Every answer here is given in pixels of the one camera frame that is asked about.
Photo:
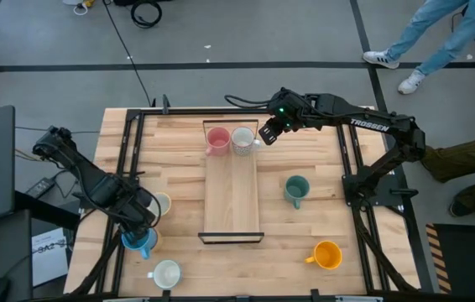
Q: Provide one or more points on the black power adapter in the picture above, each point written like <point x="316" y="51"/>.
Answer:
<point x="40" y="188"/>

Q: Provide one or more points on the white grey-rimmed mug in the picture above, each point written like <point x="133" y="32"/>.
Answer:
<point x="167" y="274"/>

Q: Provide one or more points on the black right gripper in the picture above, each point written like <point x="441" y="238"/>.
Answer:
<point x="288" y="109"/>

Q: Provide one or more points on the person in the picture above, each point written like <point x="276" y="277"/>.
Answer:
<point x="464" y="157"/>
<point x="424" y="23"/>

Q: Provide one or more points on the white mug with red pattern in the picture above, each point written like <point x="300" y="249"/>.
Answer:
<point x="242" y="137"/>

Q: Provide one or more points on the black metal table frame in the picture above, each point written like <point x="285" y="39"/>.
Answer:
<point x="220" y="111"/>

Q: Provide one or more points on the yellow-rimmed mug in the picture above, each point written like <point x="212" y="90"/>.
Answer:
<point x="165" y="203"/>

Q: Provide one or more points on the black frame clamp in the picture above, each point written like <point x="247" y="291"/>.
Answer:
<point x="166" y="295"/>
<point x="165" y="102"/>
<point x="315" y="295"/>

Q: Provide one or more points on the green mug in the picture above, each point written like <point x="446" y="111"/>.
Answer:
<point x="297" y="189"/>

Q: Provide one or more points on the pink mug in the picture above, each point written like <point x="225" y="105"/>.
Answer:
<point x="218" y="140"/>

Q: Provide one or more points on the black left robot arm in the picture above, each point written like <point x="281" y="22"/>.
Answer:
<point x="82" y="168"/>

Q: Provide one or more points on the blue mug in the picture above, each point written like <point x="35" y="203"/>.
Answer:
<point x="143" y="247"/>

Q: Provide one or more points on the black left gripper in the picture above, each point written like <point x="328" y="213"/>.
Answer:
<point x="137" y="209"/>

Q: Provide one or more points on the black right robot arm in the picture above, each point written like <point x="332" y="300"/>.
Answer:
<point x="367" y="123"/>

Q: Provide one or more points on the white printed paper sheet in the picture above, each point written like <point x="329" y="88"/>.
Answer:
<point x="48" y="260"/>

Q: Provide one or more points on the black mat with hazard stripes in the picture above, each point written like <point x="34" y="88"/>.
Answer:
<point x="468" y="260"/>

